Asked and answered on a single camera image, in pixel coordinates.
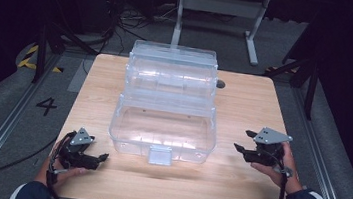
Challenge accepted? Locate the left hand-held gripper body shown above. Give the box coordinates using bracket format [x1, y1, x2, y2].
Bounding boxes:
[54, 124, 105, 172]

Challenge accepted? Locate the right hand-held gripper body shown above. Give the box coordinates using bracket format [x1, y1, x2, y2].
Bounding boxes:
[243, 124, 296, 170]

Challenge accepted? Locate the clear plastic storage box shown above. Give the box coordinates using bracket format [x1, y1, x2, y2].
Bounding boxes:
[104, 37, 228, 172]

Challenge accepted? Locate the person's right hand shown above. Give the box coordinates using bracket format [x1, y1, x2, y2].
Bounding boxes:
[248, 138, 309, 197]

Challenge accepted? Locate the person's left hand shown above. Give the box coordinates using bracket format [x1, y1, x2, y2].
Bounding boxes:
[33, 137, 92, 194]

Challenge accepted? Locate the black table grommet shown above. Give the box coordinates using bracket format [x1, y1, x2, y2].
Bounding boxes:
[215, 79, 228, 90]

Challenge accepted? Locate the black metal stand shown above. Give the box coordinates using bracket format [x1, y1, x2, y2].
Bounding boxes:
[258, 50, 322, 122]

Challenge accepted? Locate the yellow black floor tape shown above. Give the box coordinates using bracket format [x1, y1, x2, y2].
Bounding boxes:
[16, 42, 68, 75]

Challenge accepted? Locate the black tripod stand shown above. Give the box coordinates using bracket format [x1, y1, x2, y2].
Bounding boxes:
[29, 17, 104, 91]

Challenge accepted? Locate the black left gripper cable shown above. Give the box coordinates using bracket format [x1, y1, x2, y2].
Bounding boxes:
[43, 131, 77, 199]

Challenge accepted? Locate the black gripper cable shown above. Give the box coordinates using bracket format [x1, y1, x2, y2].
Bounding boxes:
[43, 131, 77, 199]
[267, 164, 295, 199]

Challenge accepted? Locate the metal floor rail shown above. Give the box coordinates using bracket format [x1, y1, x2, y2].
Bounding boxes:
[278, 85, 353, 199]
[0, 46, 64, 199]

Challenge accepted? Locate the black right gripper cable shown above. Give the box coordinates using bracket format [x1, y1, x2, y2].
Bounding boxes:
[267, 164, 295, 199]

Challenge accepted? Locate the black floor cable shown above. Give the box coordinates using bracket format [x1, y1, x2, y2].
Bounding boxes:
[0, 129, 60, 199]

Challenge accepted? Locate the bundle of black floor cables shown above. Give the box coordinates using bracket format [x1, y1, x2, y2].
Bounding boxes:
[98, 0, 187, 65]

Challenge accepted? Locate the white metal desk frame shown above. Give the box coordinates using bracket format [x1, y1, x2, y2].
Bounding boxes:
[167, 0, 271, 68]

